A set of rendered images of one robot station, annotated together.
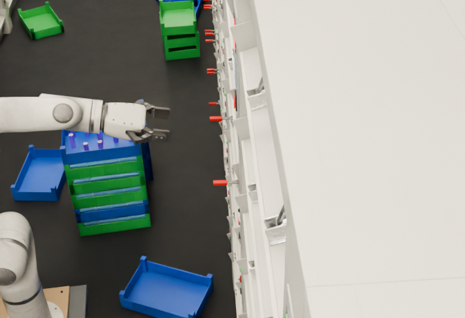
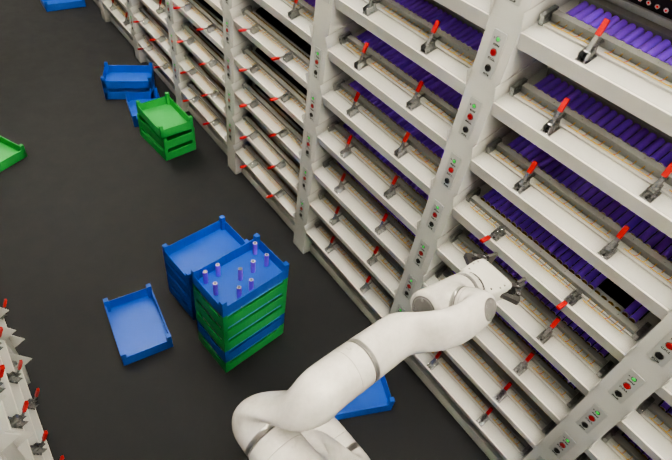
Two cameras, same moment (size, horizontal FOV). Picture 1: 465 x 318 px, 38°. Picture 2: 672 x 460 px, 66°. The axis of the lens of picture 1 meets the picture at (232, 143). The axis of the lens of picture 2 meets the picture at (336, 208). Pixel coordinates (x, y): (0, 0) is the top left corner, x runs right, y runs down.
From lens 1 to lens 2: 1.47 m
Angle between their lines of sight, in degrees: 31
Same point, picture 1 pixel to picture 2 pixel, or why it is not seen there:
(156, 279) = not seen: hidden behind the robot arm
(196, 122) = (242, 215)
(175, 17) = (159, 116)
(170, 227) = (299, 325)
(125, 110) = (486, 273)
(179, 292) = not seen: hidden behind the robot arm
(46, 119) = (480, 325)
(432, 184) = not seen: outside the picture
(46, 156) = (122, 303)
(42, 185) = (143, 336)
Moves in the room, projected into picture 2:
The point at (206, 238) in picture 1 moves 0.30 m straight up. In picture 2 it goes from (336, 322) to (345, 282)
